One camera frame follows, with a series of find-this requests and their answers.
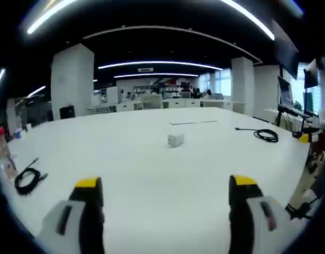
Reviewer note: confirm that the white flat keyboard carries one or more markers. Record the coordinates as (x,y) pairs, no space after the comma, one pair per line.
(188,122)

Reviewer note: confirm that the white desk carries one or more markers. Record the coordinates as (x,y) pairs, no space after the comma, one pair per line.
(141,158)

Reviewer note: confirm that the large dark wall screen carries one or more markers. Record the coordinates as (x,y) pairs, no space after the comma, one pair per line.
(286,50)

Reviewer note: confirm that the small blue box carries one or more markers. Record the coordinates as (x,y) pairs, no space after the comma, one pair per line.
(18,134)

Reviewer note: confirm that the green plant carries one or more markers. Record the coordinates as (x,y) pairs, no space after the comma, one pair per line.
(298,105)

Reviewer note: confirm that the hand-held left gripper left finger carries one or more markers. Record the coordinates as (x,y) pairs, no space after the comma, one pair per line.
(72,227)

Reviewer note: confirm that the white charger adapter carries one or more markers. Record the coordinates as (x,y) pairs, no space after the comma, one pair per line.
(175,140)

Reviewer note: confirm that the tilted computer monitor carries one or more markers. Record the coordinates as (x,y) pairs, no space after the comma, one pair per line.
(286,92)

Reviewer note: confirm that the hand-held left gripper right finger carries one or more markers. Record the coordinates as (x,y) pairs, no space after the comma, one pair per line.
(253,225)

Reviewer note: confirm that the long ceiling light strip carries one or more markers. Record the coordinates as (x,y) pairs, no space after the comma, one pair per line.
(46,17)
(249,18)
(159,64)
(155,75)

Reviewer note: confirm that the black monitor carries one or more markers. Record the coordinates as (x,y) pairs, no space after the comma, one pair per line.
(311,75)

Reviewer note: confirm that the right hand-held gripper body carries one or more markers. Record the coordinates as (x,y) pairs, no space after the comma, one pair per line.
(307,180)

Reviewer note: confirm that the ceiling air vent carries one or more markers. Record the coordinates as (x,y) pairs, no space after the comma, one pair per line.
(145,69)

